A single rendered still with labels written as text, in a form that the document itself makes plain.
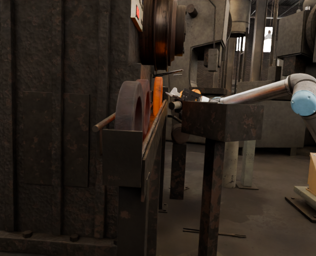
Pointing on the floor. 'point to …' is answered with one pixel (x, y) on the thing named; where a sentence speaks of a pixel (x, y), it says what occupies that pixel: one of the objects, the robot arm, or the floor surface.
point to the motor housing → (178, 162)
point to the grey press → (304, 50)
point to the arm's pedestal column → (309, 210)
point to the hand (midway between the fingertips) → (167, 94)
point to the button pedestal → (247, 166)
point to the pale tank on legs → (239, 10)
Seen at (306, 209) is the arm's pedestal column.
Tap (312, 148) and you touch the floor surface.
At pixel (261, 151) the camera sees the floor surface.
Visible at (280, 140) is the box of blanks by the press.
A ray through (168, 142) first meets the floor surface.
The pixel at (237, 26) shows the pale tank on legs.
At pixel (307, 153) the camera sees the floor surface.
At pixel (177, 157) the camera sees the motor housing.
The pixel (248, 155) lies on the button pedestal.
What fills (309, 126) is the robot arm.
